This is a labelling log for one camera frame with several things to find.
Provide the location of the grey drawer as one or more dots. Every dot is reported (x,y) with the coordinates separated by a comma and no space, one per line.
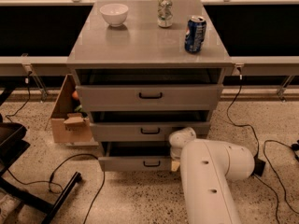
(136,156)
(143,131)
(149,97)

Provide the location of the white bowl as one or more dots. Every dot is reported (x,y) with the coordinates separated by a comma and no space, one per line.
(114,14)

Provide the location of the grey bottom drawer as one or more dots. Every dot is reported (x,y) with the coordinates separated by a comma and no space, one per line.
(136,156)

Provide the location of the cardboard box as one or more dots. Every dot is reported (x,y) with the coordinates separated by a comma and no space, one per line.
(69,126)

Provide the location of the grey drawer cabinet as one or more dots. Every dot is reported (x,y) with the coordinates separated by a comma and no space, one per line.
(142,53)

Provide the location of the black chair base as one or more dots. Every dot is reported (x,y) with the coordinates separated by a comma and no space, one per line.
(45,168)

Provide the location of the blue soda can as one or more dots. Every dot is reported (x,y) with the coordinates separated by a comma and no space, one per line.
(195,33)

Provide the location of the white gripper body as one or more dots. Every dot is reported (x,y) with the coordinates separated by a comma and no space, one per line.
(176,152)

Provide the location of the orange ball in box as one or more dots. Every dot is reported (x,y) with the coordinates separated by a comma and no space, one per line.
(75,95)

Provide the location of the black power adapter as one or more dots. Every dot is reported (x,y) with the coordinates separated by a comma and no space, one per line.
(259,166)

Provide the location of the grey top drawer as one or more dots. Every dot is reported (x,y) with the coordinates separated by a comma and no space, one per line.
(149,97)

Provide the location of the white green soda can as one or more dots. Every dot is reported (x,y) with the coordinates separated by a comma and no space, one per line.
(165,16)

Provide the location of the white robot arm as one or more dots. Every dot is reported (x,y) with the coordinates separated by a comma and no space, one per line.
(205,168)

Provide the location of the grey middle drawer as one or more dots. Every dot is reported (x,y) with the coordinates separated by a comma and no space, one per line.
(143,131)

